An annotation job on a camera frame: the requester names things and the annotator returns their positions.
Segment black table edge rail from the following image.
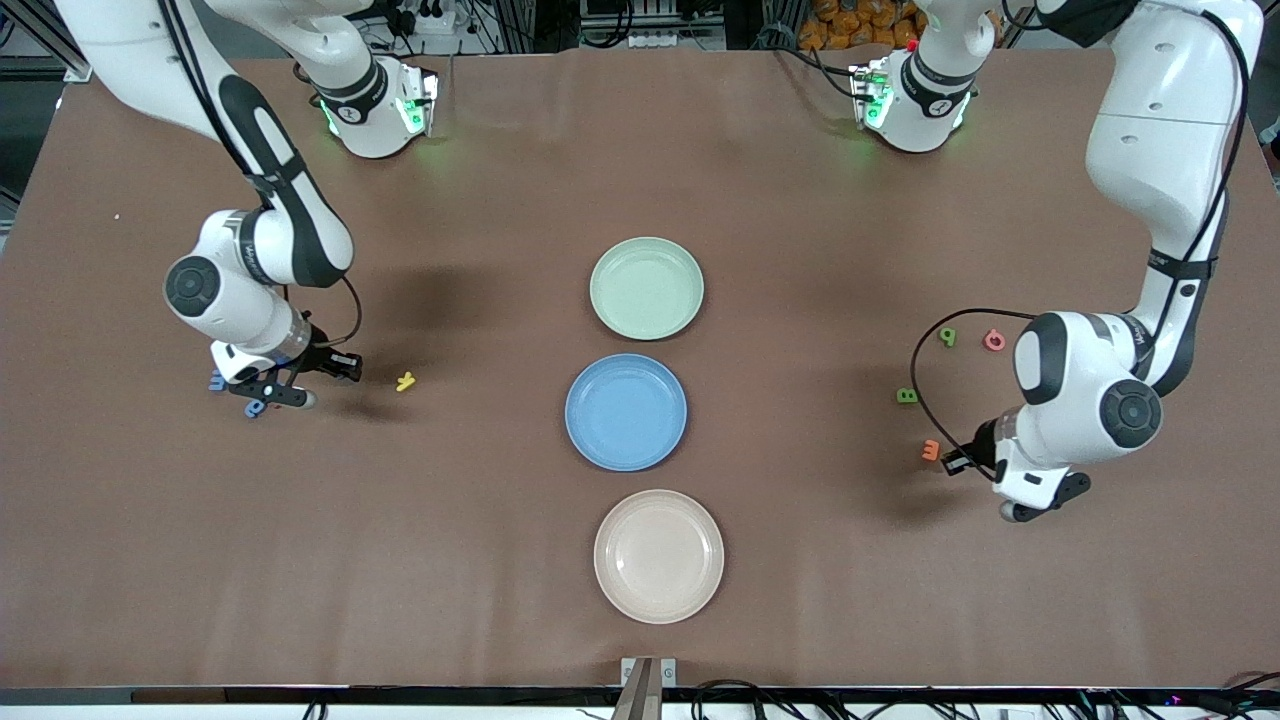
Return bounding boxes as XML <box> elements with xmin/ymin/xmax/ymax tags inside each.
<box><xmin>0</xmin><ymin>685</ymin><xmax>1280</xmax><ymax>707</ymax></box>

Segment black cable bundle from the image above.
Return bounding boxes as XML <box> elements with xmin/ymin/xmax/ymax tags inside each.
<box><xmin>690</xmin><ymin>678</ymin><xmax>1280</xmax><ymax>720</ymax></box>

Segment white power strip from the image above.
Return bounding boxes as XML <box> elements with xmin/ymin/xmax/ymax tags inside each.
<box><xmin>385</xmin><ymin>0</ymin><xmax>459</xmax><ymax>37</ymax></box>

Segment blue plate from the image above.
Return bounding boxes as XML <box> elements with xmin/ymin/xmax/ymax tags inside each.
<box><xmin>564</xmin><ymin>353</ymin><xmax>689</xmax><ymax>473</ymax></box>

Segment bag of orange fruit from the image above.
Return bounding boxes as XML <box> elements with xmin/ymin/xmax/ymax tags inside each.
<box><xmin>798</xmin><ymin>0</ymin><xmax>926</xmax><ymax>53</ymax></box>

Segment pale green plate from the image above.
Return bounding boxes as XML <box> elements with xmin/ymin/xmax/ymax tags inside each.
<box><xmin>589</xmin><ymin>236</ymin><xmax>706</xmax><ymax>342</ymax></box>

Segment beige plate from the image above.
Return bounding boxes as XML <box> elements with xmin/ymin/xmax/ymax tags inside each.
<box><xmin>593</xmin><ymin>488</ymin><xmax>726</xmax><ymax>626</ymax></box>

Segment aluminium frame post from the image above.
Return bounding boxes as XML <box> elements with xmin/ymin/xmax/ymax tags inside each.
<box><xmin>0</xmin><ymin>10</ymin><xmax>98</xmax><ymax>84</ymax></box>

